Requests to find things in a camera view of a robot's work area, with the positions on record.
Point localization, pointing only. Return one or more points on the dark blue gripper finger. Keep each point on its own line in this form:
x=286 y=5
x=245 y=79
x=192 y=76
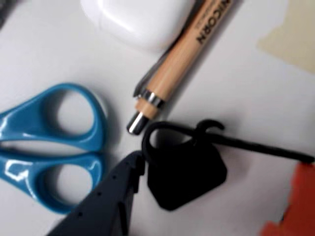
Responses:
x=105 y=211

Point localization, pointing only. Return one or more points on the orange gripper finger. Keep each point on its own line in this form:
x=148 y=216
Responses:
x=302 y=209

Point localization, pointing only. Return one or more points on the black clip earpiece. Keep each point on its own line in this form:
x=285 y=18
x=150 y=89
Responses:
x=187 y=177

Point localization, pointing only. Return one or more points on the wooden ballpoint pen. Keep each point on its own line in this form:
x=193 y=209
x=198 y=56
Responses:
x=177 y=61

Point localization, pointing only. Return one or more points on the white earbuds case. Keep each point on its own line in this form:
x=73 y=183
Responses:
x=140 y=19

